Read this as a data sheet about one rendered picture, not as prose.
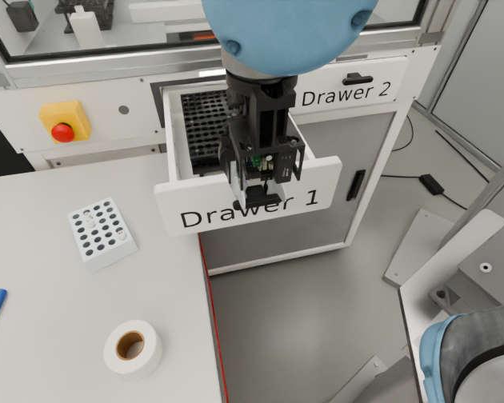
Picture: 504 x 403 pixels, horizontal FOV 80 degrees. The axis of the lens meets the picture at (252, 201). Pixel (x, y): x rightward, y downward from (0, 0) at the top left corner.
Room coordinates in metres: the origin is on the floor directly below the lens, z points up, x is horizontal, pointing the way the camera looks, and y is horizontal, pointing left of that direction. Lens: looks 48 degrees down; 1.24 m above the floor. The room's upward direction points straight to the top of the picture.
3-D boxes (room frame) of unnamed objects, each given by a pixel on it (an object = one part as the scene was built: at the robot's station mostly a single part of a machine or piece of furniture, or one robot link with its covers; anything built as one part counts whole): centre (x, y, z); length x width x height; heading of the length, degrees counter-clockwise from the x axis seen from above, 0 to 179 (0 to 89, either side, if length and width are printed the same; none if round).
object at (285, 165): (0.28, -0.01, 1.05); 0.09 x 0.08 x 0.12; 13
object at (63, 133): (0.51, 0.38, 0.88); 0.04 x 0.03 x 0.04; 103
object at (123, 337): (0.13, 0.17, 0.78); 0.07 x 0.07 x 0.04
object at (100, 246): (0.33, 0.28, 0.78); 0.12 x 0.08 x 0.04; 34
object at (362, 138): (1.11, 0.13, 0.40); 1.03 x 0.95 x 0.80; 103
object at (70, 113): (0.54, 0.39, 0.88); 0.07 x 0.05 x 0.07; 103
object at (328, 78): (0.71, -0.23, 0.87); 0.29 x 0.02 x 0.11; 103
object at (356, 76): (0.68, -0.24, 0.91); 0.07 x 0.04 x 0.01; 103
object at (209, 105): (0.53, 0.05, 0.87); 0.22 x 0.18 x 0.06; 13
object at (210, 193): (0.33, 0.00, 0.87); 0.29 x 0.02 x 0.11; 103
